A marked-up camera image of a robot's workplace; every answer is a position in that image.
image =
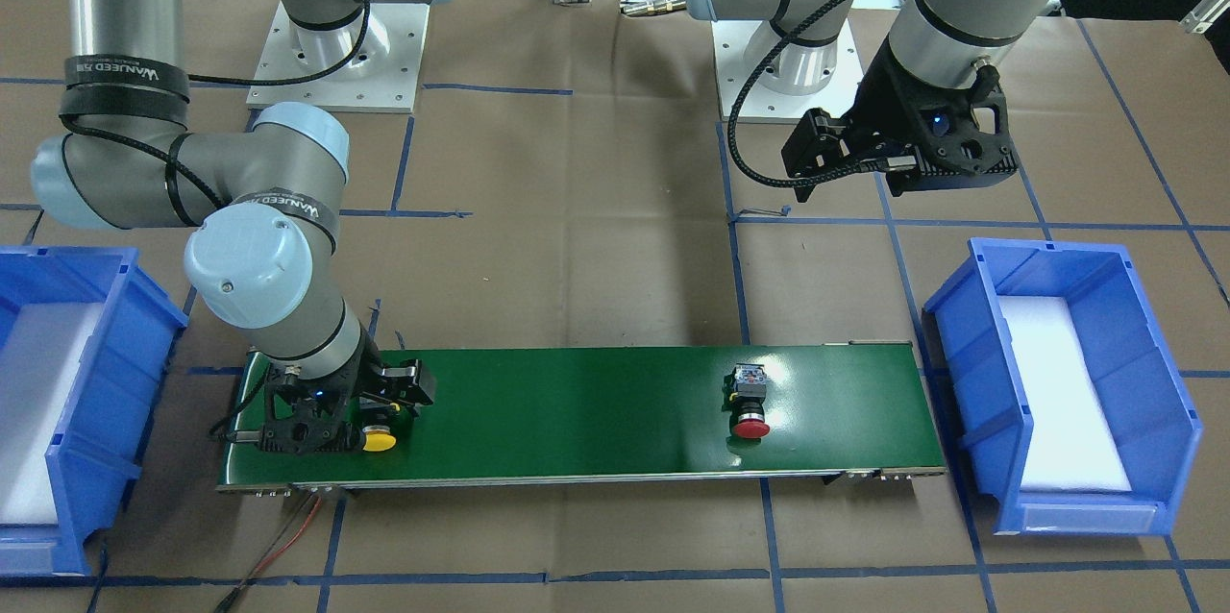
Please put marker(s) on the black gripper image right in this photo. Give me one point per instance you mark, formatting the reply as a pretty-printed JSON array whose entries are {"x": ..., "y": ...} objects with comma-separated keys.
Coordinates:
[{"x": 882, "y": 111}]

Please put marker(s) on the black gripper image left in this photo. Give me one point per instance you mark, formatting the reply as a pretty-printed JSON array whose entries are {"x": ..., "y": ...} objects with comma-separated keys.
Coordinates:
[{"x": 373, "y": 385}]

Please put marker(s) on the yellow push button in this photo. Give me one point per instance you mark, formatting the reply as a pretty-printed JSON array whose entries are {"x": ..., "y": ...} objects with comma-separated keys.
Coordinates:
[{"x": 378, "y": 437}]

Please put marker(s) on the red push button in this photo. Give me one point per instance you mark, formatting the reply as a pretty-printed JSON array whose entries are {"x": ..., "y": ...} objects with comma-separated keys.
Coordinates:
[{"x": 746, "y": 389}]

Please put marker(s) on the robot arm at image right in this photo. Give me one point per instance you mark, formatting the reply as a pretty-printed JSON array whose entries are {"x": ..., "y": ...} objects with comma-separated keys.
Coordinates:
[{"x": 935, "y": 40}]

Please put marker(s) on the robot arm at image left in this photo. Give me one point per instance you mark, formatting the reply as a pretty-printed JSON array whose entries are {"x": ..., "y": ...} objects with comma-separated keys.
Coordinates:
[{"x": 263, "y": 207}]

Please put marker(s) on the green conveyor belt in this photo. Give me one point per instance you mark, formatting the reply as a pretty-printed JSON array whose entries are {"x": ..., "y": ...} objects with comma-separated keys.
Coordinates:
[{"x": 532, "y": 416}]

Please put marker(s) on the blue bin at image left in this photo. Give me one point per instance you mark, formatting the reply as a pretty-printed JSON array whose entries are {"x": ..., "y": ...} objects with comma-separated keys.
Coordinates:
[{"x": 95, "y": 453}]

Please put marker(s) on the blue bin at image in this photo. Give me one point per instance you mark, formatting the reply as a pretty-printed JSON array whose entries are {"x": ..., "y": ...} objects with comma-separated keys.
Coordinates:
[
  {"x": 1151, "y": 415},
  {"x": 95, "y": 453}
]

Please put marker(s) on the white foam pad bin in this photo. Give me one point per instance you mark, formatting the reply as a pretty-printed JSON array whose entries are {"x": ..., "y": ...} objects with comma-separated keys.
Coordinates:
[
  {"x": 40, "y": 361},
  {"x": 1071, "y": 448}
]

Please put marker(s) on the blue bin at image right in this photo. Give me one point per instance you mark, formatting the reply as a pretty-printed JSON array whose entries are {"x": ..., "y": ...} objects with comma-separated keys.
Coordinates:
[{"x": 1151, "y": 415}]

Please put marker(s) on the white base plate image right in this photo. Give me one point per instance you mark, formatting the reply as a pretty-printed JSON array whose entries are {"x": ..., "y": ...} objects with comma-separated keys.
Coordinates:
[{"x": 799, "y": 78}]

